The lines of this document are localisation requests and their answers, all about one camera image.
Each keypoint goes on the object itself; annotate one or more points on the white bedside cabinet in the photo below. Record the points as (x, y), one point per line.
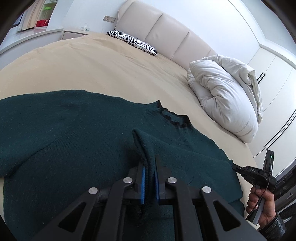
(75, 33)

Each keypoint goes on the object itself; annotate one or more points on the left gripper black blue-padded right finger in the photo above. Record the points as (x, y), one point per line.
(200, 214)

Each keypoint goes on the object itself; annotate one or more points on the cream padded headboard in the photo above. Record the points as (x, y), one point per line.
(171, 38)

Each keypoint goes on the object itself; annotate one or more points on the dark green knit sweater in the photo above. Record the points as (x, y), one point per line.
(56, 145)

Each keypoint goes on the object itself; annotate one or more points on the zebra print pillow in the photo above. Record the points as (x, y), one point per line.
(133, 41)

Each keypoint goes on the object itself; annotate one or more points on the white wardrobe with black handles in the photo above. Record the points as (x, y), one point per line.
(276, 132)

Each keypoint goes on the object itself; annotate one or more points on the beige bed sheet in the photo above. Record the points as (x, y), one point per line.
(104, 65)

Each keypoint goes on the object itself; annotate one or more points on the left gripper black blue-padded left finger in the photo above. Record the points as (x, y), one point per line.
(98, 214)

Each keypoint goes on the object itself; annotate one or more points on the red box on shelf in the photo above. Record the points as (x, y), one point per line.
(42, 23)

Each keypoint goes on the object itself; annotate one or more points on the white folded duvet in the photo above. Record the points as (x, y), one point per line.
(228, 91)

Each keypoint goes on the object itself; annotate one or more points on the person's right hand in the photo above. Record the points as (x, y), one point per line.
(268, 213)

